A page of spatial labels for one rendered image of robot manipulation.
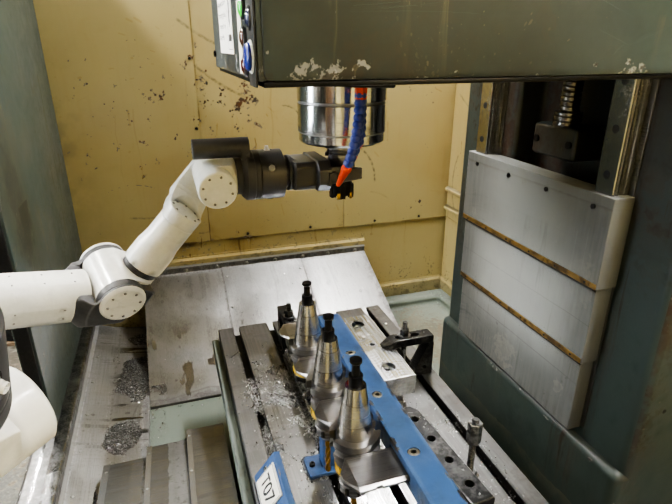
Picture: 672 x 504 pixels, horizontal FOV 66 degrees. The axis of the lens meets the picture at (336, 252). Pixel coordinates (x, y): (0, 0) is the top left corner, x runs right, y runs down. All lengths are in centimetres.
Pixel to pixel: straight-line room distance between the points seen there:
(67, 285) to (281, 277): 121
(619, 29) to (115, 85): 152
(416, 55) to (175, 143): 139
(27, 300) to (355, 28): 64
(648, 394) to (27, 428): 100
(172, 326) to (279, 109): 87
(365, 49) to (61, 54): 142
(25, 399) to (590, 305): 95
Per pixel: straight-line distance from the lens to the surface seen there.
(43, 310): 95
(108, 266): 97
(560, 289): 117
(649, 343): 109
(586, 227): 108
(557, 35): 77
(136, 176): 197
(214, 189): 88
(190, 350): 185
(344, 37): 62
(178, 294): 201
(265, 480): 103
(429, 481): 62
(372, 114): 91
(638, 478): 128
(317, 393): 73
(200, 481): 132
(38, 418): 42
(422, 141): 219
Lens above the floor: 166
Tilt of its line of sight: 22 degrees down
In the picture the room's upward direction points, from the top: straight up
